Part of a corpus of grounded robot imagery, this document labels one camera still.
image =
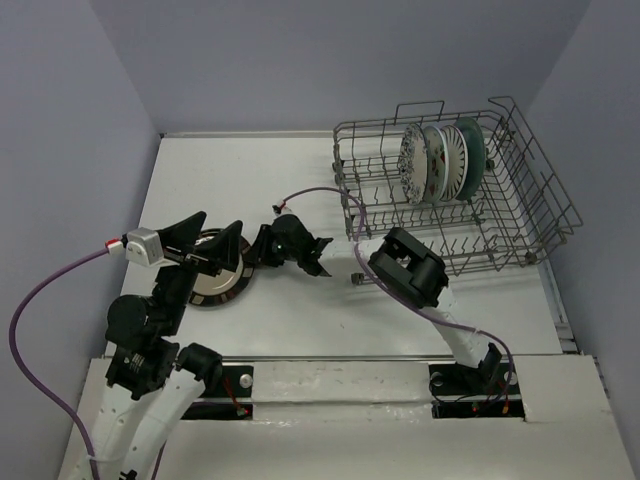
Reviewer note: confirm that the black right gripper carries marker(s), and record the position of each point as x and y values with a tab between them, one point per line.
262	251

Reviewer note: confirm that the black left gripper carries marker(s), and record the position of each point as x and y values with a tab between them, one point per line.
224	249

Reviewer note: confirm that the dark striped rim plate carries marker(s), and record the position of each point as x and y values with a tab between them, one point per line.
213	291

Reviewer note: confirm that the blue floral plate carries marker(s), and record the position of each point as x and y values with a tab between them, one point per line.
412	164

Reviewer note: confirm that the watermelon pattern plate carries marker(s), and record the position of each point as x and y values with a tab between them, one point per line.
437	156

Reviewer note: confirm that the blue striped white plate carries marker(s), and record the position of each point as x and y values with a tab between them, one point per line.
458	161

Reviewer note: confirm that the teal ceramic plate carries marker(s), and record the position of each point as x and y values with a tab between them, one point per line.
477	158

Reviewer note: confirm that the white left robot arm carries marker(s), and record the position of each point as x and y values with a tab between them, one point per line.
152	380

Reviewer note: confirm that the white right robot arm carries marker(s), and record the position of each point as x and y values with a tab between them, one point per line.
404	267

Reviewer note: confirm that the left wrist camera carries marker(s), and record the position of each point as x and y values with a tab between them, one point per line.
141	246

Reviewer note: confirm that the grey wire dish rack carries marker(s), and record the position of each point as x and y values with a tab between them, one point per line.
519	215

